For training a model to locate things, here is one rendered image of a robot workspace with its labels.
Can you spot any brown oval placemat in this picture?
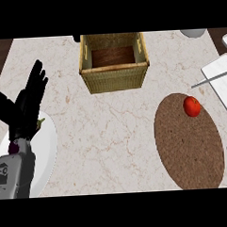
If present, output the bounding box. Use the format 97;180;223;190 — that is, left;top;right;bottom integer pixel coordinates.
151;90;227;192

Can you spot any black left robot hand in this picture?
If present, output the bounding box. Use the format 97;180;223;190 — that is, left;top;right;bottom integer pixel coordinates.
0;58;53;143

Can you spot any purple eggplant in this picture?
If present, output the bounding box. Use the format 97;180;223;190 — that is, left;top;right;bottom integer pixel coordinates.
6;117;48;155

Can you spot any red round fruit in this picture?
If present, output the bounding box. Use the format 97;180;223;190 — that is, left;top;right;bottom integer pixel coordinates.
183;95;203;119

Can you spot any white plate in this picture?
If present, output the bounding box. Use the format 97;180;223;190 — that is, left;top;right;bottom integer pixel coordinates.
0;109;61;201

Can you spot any pale grey round object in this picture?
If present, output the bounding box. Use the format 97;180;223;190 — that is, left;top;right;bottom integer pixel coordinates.
179;28;207;41

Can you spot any white tiered shelf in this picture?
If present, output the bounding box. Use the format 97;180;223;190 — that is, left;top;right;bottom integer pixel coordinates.
187;32;227;153

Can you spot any wicker basket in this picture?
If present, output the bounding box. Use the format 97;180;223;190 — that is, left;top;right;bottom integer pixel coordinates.
76;31;152;95

